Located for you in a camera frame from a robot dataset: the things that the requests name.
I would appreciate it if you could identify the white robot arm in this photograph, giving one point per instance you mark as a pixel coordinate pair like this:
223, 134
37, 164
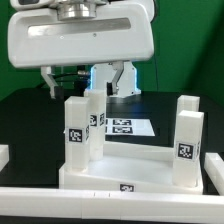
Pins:
102, 73

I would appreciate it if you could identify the white fence rail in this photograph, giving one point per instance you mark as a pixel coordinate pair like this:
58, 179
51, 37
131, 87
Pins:
87, 204
214, 166

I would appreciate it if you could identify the white desk top tray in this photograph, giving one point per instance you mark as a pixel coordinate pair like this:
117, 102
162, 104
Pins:
129, 167

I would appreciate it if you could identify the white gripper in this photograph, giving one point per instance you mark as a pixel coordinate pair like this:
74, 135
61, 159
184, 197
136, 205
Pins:
46, 33

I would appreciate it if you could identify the fiducial marker sheet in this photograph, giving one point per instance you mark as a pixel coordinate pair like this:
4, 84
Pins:
131, 127

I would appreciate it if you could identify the white left fence block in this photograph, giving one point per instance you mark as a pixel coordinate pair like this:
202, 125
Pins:
4, 156

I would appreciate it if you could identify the white front fence rail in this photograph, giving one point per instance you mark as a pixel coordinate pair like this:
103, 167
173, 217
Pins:
87, 204

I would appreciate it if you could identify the white right fence rail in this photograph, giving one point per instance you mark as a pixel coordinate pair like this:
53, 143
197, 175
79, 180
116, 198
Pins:
214, 166

